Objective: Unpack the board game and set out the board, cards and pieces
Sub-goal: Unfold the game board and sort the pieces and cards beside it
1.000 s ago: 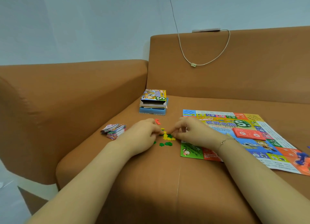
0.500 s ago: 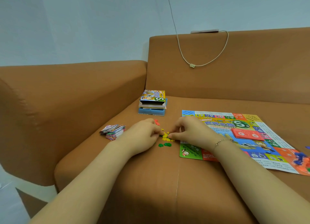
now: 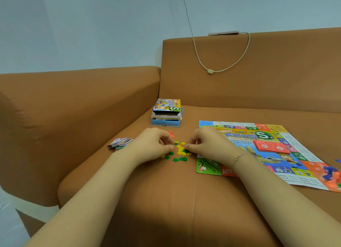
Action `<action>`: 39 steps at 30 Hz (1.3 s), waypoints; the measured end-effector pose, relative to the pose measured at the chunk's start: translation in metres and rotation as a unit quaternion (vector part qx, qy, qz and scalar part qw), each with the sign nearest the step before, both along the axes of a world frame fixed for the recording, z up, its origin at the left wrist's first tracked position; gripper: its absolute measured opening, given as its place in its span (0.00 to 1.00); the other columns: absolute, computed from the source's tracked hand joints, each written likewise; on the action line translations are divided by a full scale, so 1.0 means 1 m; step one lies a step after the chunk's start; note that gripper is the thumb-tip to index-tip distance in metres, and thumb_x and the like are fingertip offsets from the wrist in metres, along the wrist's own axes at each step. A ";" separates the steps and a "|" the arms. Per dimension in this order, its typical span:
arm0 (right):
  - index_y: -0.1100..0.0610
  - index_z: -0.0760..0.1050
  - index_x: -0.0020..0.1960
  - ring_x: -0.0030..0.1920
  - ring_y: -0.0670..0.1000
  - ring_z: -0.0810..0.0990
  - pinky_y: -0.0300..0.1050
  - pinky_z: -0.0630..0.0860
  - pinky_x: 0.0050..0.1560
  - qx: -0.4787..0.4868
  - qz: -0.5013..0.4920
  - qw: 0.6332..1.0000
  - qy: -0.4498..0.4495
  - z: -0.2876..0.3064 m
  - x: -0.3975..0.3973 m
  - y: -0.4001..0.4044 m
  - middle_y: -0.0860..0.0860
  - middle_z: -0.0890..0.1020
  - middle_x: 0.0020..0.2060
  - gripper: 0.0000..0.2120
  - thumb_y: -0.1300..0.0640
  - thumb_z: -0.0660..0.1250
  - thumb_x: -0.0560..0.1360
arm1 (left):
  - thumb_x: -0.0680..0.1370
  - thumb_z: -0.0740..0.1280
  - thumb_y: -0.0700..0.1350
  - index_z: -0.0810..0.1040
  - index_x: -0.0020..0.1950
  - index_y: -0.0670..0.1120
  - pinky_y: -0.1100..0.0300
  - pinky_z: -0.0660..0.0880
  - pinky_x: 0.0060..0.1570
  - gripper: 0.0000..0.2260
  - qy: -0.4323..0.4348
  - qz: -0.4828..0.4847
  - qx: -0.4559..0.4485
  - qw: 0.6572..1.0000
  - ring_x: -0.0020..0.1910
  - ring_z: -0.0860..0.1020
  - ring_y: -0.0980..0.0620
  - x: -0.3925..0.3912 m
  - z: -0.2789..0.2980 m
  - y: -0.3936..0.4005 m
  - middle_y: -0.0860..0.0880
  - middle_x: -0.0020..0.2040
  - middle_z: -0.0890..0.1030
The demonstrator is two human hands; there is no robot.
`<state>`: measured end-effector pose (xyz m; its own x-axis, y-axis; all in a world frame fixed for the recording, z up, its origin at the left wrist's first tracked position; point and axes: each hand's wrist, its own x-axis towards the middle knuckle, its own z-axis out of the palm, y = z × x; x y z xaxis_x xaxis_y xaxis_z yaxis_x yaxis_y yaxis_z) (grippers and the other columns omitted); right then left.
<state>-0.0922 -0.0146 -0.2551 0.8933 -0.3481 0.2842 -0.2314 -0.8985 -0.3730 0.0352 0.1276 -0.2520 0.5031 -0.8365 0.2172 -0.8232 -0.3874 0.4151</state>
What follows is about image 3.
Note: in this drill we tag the person's left thumb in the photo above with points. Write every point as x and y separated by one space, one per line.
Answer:
163 149

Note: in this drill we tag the colourful paper game board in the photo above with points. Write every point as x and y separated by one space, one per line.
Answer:
269 161

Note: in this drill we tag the person's right hand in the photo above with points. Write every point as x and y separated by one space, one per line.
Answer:
213 145

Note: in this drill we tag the blue game pawn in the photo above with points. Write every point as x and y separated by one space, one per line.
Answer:
328 172

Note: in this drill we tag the red plastic game piece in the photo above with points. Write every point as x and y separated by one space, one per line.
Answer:
171 134

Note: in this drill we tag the brown fabric sofa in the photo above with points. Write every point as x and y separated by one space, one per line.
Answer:
80 116

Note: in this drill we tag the colourful board game box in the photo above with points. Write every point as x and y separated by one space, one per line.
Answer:
166 105

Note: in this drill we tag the person's right thumb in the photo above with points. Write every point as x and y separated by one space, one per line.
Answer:
195 150

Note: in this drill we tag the blue foam tray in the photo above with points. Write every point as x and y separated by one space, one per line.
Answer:
165 122

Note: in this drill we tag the person's right forearm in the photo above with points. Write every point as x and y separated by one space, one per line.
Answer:
279 198

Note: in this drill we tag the stack of play money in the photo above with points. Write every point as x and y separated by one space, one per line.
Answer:
120 143

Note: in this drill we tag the white phone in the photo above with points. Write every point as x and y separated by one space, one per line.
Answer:
223 33

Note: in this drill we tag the person's left hand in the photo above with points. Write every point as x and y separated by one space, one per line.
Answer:
147 144

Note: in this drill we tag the person's left forearm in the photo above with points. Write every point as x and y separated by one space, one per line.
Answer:
88 204

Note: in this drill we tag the stack of red cards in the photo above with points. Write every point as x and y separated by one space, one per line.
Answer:
270 146

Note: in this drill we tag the pile of green yellow houses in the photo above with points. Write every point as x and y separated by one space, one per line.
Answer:
180 149

